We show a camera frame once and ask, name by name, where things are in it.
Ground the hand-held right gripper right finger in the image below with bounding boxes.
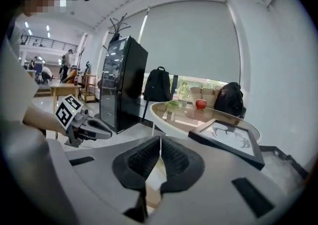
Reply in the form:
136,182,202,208
145,135,206,193

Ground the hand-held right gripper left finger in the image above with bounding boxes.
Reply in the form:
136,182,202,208
112,135,162,190

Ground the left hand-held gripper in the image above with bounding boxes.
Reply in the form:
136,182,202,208
55,93,113,148

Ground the black picture frame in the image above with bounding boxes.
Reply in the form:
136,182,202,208
187,118,266,171

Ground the black-edged drawer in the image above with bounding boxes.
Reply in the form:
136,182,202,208
257,145,310,192

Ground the person's left forearm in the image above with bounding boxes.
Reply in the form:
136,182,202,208
22,104,68,136

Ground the black shoulder bag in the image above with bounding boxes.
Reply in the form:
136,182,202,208
213,81,246,118

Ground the glass table top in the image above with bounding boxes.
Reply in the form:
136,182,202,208
150,100,261,146

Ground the wooden shelf cart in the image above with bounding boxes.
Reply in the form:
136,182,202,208
79,73,97,104

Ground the black glass-door fridge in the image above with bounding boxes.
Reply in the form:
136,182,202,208
98,35,149,135

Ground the wooden side table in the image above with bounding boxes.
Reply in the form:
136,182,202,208
49,81,82,115

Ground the black backpack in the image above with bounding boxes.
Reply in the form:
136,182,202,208
143,66,172,103

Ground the person's white shirt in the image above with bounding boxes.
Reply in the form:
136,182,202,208
0,24,82,225

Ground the black balcony railing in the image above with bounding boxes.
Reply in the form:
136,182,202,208
20,34,79,51

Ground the black coat rack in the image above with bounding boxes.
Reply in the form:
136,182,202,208
109,13,132,41

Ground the grey roller blind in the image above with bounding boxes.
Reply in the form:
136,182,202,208
143,0,241,84

